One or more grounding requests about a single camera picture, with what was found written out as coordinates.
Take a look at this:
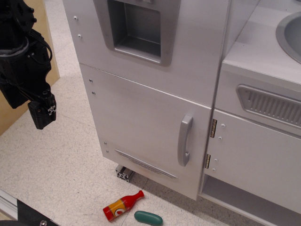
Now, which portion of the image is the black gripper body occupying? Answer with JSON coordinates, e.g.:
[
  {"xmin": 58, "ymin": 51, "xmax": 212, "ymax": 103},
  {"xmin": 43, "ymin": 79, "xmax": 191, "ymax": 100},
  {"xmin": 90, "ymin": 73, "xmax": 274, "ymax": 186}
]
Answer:
[{"xmin": 0, "ymin": 70, "xmax": 56, "ymax": 109}]

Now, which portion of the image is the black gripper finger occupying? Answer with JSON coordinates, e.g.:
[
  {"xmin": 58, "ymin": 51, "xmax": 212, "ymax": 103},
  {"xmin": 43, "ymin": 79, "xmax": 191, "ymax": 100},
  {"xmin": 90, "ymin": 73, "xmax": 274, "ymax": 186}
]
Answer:
[{"xmin": 28, "ymin": 101, "xmax": 56, "ymax": 129}]

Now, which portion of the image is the white fridge door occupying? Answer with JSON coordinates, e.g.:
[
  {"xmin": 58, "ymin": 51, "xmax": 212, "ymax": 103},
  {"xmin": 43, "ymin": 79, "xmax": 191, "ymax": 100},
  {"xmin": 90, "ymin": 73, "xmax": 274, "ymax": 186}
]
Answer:
[
  {"xmin": 80, "ymin": 65, "xmax": 211, "ymax": 199},
  {"xmin": 63, "ymin": 0, "xmax": 230, "ymax": 106}
]

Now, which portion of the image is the grey fridge door handle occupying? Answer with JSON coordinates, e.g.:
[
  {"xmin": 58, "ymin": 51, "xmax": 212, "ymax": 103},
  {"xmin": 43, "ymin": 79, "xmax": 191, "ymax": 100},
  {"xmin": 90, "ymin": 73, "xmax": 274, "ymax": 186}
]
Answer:
[{"xmin": 177, "ymin": 114, "xmax": 193, "ymax": 167}]

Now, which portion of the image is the silver fridge emblem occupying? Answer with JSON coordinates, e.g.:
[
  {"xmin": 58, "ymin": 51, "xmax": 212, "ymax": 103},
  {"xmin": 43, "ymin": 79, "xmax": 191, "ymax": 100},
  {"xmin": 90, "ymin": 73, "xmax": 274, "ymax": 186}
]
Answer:
[{"xmin": 115, "ymin": 149, "xmax": 178, "ymax": 178}]

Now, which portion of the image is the plywood board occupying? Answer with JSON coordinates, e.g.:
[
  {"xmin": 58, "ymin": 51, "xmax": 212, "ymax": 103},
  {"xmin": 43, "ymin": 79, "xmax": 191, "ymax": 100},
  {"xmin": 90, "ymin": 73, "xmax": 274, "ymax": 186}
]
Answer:
[{"xmin": 0, "ymin": 0, "xmax": 60, "ymax": 137}]

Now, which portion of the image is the aluminium extrusion foot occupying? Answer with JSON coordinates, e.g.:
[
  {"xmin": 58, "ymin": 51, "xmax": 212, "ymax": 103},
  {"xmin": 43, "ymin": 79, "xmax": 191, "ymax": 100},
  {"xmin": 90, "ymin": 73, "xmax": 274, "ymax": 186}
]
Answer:
[{"xmin": 115, "ymin": 165, "xmax": 135, "ymax": 183}]

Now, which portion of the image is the red toy sauce bottle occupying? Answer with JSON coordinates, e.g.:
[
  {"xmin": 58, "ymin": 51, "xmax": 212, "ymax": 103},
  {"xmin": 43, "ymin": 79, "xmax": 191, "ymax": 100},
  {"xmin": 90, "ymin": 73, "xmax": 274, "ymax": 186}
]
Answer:
[{"xmin": 103, "ymin": 190, "xmax": 144, "ymax": 221}]

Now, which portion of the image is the green toy pickle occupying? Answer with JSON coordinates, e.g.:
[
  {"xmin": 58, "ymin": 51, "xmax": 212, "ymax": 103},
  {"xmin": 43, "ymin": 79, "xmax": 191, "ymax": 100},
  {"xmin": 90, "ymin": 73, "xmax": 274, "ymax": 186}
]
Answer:
[{"xmin": 134, "ymin": 211, "xmax": 163, "ymax": 226}]

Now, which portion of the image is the lower brass hinge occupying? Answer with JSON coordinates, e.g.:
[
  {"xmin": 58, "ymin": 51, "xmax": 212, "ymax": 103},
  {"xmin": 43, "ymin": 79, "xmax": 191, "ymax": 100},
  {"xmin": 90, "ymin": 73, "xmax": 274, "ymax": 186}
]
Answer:
[{"xmin": 205, "ymin": 154, "xmax": 211, "ymax": 169}]

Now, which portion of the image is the brass hinge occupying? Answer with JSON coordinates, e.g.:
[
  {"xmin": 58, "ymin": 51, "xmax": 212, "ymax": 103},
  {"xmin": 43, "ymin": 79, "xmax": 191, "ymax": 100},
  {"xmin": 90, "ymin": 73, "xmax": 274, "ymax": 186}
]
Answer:
[
  {"xmin": 205, "ymin": 154, "xmax": 211, "ymax": 169},
  {"xmin": 210, "ymin": 119, "xmax": 217, "ymax": 138}
]

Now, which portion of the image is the upper brass hinge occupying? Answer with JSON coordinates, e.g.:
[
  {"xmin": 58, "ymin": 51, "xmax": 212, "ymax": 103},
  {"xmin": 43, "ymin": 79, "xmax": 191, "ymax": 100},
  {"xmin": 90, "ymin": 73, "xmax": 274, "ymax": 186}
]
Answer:
[{"xmin": 210, "ymin": 119, "xmax": 217, "ymax": 138}]

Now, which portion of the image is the white toy kitchen counter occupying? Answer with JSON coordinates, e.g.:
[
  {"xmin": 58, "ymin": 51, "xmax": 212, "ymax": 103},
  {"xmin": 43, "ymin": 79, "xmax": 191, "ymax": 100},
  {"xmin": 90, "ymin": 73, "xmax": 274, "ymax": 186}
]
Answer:
[{"xmin": 215, "ymin": 0, "xmax": 301, "ymax": 136}]

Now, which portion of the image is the white cabinet door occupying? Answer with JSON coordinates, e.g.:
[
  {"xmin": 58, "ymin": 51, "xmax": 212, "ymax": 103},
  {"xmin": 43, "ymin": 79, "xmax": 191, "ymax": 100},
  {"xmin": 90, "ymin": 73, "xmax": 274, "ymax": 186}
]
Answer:
[{"xmin": 205, "ymin": 110, "xmax": 301, "ymax": 212}]

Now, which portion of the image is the grey vent panel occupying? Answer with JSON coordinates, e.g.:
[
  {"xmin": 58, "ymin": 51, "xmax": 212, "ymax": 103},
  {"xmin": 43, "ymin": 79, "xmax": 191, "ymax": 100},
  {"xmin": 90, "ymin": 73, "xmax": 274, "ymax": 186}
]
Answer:
[{"xmin": 236, "ymin": 84, "xmax": 301, "ymax": 128}]

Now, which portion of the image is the grey toy sink basin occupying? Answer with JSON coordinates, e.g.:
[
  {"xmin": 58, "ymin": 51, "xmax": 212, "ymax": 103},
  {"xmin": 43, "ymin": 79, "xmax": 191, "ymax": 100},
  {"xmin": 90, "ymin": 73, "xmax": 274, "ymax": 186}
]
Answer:
[{"xmin": 276, "ymin": 12, "xmax": 301, "ymax": 64}]

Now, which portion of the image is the aluminium floor rail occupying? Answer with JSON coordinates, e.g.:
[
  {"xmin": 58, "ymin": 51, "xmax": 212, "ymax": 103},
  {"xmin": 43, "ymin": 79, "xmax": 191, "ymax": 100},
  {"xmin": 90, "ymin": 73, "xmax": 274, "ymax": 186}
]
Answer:
[{"xmin": 0, "ymin": 189, "xmax": 18, "ymax": 220}]

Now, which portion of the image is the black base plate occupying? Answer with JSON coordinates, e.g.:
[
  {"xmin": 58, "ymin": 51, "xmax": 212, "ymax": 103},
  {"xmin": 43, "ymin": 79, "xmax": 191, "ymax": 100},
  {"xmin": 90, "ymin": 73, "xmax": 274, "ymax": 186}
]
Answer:
[{"xmin": 17, "ymin": 200, "xmax": 59, "ymax": 226}]

